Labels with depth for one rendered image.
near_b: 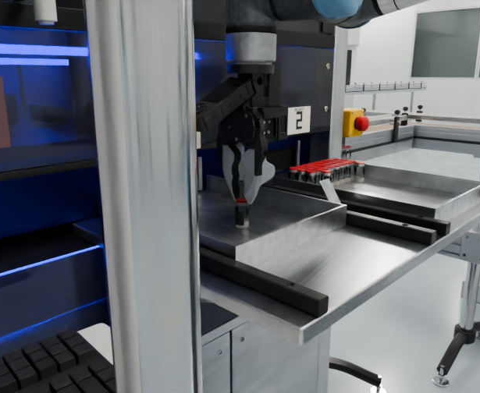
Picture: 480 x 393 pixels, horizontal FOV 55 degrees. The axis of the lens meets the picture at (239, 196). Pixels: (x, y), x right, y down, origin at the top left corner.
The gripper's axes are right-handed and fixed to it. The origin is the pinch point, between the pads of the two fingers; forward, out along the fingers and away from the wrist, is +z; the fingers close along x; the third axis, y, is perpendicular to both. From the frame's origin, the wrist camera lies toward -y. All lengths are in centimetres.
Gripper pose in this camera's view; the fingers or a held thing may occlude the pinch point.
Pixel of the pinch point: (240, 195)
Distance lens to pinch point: 72.6
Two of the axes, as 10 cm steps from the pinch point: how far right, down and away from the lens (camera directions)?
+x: -7.2, -1.8, 6.7
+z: -0.1, 9.7, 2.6
